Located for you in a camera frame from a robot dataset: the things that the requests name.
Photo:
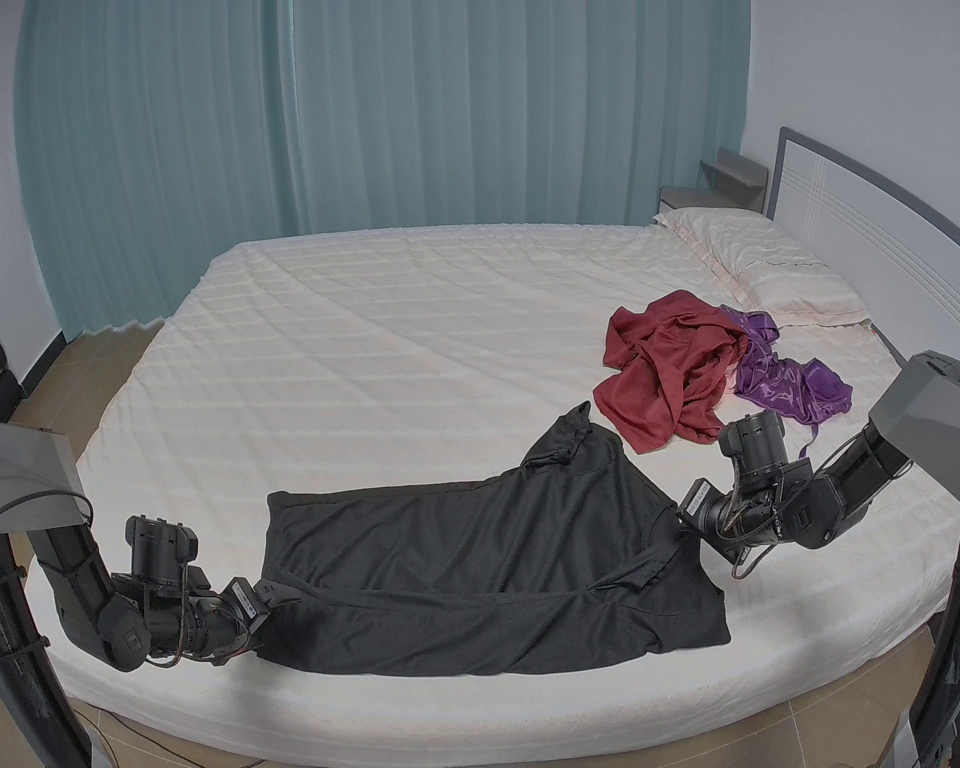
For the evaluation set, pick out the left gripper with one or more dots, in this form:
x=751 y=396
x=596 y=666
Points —
x=236 y=611

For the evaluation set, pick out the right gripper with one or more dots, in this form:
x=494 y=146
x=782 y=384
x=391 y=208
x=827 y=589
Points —
x=705 y=510

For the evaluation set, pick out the black T-shirt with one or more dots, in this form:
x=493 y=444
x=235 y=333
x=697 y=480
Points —
x=465 y=555

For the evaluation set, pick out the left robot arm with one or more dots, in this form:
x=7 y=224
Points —
x=82 y=592

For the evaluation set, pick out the dark red garment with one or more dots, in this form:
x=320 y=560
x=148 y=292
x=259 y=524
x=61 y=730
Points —
x=652 y=390

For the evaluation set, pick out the purple garment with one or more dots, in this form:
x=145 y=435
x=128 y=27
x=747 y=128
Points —
x=787 y=379

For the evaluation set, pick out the cream pillow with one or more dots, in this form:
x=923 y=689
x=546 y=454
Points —
x=765 y=259

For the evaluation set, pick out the grey bedside table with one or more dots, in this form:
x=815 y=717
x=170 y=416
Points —
x=712 y=199

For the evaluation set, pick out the bed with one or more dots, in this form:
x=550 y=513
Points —
x=412 y=352

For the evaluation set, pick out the dark grey low cabinet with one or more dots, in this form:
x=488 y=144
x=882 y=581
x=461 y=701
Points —
x=7 y=382

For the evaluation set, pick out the blue-green curtain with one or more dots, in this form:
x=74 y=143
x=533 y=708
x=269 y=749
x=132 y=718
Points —
x=375 y=112

